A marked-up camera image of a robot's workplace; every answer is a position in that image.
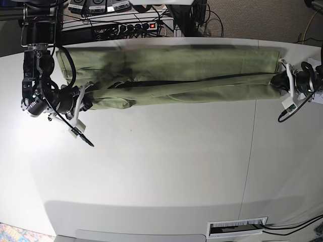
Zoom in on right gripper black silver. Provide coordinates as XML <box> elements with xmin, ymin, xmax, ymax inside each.
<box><xmin>48</xmin><ymin>80</ymin><xmax>97</xmax><ymax>122</ymax></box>

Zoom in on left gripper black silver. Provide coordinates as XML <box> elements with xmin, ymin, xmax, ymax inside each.
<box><xmin>271</xmin><ymin>58</ymin><xmax>314</xmax><ymax>99</ymax></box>

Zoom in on green T-shirt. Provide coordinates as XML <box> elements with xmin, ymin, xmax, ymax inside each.
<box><xmin>56</xmin><ymin>47</ymin><xmax>281</xmax><ymax>110</ymax></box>

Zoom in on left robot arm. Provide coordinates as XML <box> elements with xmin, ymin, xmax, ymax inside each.
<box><xmin>271</xmin><ymin>58</ymin><xmax>322</xmax><ymax>107</ymax></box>

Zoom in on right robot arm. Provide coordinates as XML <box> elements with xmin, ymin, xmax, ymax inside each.
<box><xmin>21</xmin><ymin>1</ymin><xmax>93</xmax><ymax>132</ymax></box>

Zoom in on white instruction paper sheet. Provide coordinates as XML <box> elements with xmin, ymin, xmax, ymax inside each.
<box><xmin>307</xmin><ymin>57</ymin><xmax>322</xmax><ymax>104</ymax></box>

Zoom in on black power strip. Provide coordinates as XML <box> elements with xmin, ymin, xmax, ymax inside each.
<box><xmin>117</xmin><ymin>23</ymin><xmax>159</xmax><ymax>32</ymax></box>

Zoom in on grey device boxes with labels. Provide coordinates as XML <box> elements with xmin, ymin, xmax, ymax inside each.
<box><xmin>68</xmin><ymin>0</ymin><xmax>131</xmax><ymax>15</ymax></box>

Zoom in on black table leg column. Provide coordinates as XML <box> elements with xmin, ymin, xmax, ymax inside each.
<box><xmin>166</xmin><ymin>5</ymin><xmax>195</xmax><ymax>37</ymax></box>

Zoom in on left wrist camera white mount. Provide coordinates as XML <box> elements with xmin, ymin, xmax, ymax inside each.
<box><xmin>282</xmin><ymin>94</ymin><xmax>303</xmax><ymax>114</ymax></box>

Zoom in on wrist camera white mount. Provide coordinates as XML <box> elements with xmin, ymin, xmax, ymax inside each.
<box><xmin>69</xmin><ymin>119</ymin><xmax>86</xmax><ymax>138</ymax></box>
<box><xmin>282</xmin><ymin>94</ymin><xmax>303</xmax><ymax>114</ymax></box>

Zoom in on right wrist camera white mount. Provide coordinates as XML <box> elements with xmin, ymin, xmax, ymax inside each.
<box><xmin>69</xmin><ymin>119</ymin><xmax>86</xmax><ymax>138</ymax></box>

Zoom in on left camera black cable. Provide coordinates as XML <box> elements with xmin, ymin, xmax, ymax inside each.
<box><xmin>277</xmin><ymin>88</ymin><xmax>321</xmax><ymax>124</ymax></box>

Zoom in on yellow cable on floor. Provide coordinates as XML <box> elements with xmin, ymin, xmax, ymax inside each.
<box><xmin>304</xmin><ymin>7</ymin><xmax>322</xmax><ymax>42</ymax></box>

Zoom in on black cables at table edge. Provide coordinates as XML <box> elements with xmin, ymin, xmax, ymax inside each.
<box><xmin>262</xmin><ymin>215</ymin><xmax>323</xmax><ymax>236</ymax></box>

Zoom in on white cable grommet tray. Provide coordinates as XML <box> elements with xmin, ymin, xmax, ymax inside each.
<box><xmin>206</xmin><ymin>217</ymin><xmax>268</xmax><ymax>239</ymax></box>

